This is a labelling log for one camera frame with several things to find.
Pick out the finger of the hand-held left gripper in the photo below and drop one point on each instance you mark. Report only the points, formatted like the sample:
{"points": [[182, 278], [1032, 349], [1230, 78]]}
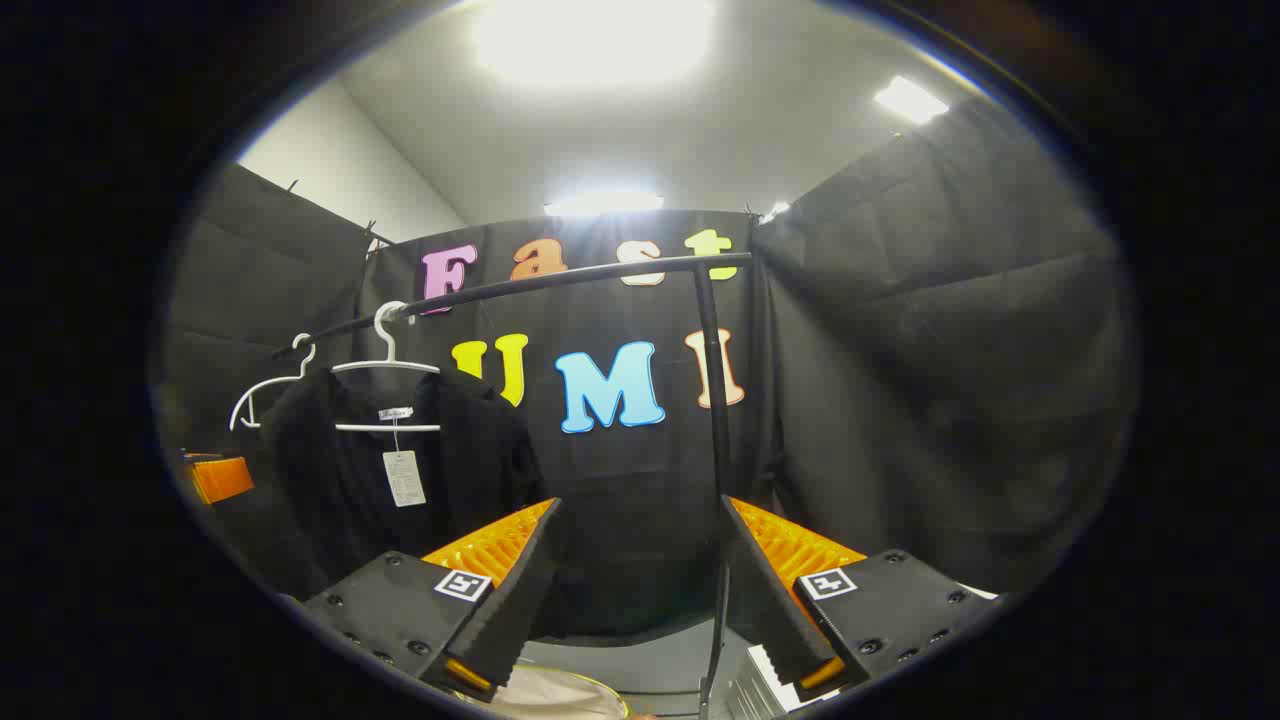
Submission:
{"points": [[222, 480]]}

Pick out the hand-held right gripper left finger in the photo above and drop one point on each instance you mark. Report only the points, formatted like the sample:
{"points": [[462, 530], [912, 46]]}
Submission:
{"points": [[515, 600]]}

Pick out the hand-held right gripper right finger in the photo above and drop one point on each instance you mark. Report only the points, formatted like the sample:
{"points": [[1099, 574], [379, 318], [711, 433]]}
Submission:
{"points": [[770, 610]]}

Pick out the black knit garment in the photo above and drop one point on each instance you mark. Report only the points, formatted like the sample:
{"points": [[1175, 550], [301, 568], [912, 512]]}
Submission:
{"points": [[320, 480]]}

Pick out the white plastic hanger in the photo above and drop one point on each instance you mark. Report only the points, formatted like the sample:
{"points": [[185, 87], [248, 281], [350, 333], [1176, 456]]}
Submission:
{"points": [[258, 386], [388, 350]]}

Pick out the black metal clothes rack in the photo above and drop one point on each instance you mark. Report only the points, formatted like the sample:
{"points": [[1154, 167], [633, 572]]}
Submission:
{"points": [[712, 400]]}

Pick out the black backdrop cloth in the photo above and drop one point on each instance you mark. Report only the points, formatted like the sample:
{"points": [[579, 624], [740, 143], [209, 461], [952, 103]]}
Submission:
{"points": [[900, 350]]}

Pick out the large ceiling light panel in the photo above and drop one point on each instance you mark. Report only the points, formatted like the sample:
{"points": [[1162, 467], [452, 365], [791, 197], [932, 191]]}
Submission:
{"points": [[590, 40]]}

